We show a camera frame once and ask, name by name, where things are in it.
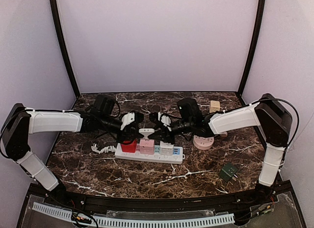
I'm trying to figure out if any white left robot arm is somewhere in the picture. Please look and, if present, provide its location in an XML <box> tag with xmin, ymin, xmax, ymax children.
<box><xmin>0</xmin><ymin>95</ymin><xmax>144</xmax><ymax>193</ymax></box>

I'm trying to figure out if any small white adapter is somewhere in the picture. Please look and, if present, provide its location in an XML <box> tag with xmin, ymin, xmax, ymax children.
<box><xmin>139</xmin><ymin>128</ymin><xmax>155</xmax><ymax>139</ymax></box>

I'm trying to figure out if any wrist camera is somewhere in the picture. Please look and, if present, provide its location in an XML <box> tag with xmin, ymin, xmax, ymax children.
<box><xmin>120</xmin><ymin>111</ymin><xmax>144</xmax><ymax>130</ymax></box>
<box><xmin>149</xmin><ymin>112</ymin><xmax>172</xmax><ymax>131</ymax></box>

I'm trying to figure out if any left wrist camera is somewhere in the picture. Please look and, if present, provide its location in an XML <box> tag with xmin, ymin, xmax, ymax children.
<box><xmin>120</xmin><ymin>111</ymin><xmax>144</xmax><ymax>130</ymax></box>

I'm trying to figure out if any black front frame rail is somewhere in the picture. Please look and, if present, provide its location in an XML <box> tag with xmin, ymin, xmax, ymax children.
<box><xmin>44</xmin><ymin>174</ymin><xmax>292</xmax><ymax>214</ymax></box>

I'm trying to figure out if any pink cube socket adapter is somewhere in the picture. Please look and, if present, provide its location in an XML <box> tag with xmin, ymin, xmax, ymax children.
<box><xmin>139</xmin><ymin>139</ymin><xmax>155</xmax><ymax>155</ymax></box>

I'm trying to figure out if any light blue cable duct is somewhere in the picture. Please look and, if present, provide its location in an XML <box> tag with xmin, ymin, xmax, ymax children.
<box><xmin>31</xmin><ymin>202</ymin><xmax>235</xmax><ymax>228</ymax></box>

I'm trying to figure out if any white power strip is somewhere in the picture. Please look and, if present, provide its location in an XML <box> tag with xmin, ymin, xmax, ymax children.
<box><xmin>115</xmin><ymin>144</ymin><xmax>185</xmax><ymax>164</ymax></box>

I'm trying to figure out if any white power strip cable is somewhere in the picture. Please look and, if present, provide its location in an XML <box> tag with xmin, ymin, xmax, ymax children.
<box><xmin>91</xmin><ymin>143</ymin><xmax>117</xmax><ymax>154</ymax></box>

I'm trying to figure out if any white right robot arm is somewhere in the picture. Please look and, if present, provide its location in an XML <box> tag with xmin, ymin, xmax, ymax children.
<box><xmin>148</xmin><ymin>93</ymin><xmax>295</xmax><ymax>187</ymax></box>

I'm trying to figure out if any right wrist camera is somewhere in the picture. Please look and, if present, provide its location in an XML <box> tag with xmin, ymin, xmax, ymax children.
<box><xmin>149</xmin><ymin>112</ymin><xmax>172</xmax><ymax>131</ymax></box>

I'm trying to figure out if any beige cube adapter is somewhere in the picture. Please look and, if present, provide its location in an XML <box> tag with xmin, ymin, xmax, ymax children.
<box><xmin>209</xmin><ymin>100</ymin><xmax>220</xmax><ymax>113</ymax></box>

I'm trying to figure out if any red cube socket adapter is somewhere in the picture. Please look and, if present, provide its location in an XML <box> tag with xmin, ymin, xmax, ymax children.
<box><xmin>121</xmin><ymin>139</ymin><xmax>137</xmax><ymax>153</ymax></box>

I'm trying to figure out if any dark green cube adapter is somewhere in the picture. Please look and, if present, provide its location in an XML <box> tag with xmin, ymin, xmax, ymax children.
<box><xmin>218</xmin><ymin>162</ymin><xmax>238</xmax><ymax>182</ymax></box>

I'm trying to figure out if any white cube tiger adapter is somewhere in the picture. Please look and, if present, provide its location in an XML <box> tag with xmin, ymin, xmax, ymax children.
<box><xmin>159</xmin><ymin>141</ymin><xmax>174</xmax><ymax>155</ymax></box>

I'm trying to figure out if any pink round socket hub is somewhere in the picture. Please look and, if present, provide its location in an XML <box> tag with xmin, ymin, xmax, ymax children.
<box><xmin>193</xmin><ymin>136</ymin><xmax>214</xmax><ymax>150</ymax></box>

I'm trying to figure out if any black corner frame post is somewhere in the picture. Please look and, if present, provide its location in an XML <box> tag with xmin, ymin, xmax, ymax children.
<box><xmin>49</xmin><ymin>0</ymin><xmax>80</xmax><ymax>99</ymax></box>

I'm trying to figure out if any black right corner post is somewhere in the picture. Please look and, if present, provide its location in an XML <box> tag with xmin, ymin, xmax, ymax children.
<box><xmin>237</xmin><ymin>0</ymin><xmax>266</xmax><ymax>97</ymax></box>

